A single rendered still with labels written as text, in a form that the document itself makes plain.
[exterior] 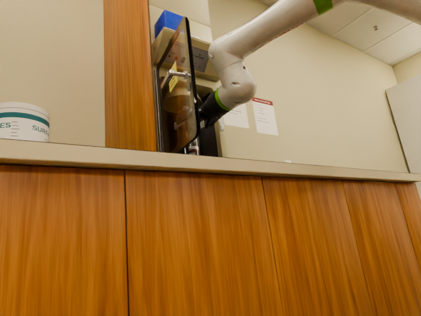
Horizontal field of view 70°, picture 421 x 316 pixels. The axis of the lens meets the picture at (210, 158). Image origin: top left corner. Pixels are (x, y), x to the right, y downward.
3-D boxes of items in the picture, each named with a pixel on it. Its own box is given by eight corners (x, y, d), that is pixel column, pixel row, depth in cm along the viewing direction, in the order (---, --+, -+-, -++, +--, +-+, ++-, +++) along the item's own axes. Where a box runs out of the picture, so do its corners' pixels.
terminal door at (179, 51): (164, 165, 107) (158, 68, 118) (200, 135, 81) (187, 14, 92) (162, 165, 107) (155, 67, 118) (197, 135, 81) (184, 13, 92)
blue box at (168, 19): (155, 43, 122) (153, 25, 125) (176, 49, 128) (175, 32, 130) (165, 27, 114) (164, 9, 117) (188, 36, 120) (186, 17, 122)
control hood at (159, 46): (152, 64, 119) (151, 43, 122) (218, 81, 137) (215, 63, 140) (165, 48, 110) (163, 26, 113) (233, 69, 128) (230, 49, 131)
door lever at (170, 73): (175, 92, 97) (175, 84, 98) (187, 76, 89) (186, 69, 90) (160, 89, 95) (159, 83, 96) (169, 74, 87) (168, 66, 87)
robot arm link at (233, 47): (318, 10, 86) (318, 22, 96) (301, -25, 86) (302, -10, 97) (212, 75, 99) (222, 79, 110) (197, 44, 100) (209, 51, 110)
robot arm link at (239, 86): (247, 98, 94) (268, 91, 101) (230, 62, 95) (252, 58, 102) (221, 115, 105) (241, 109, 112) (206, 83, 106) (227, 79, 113)
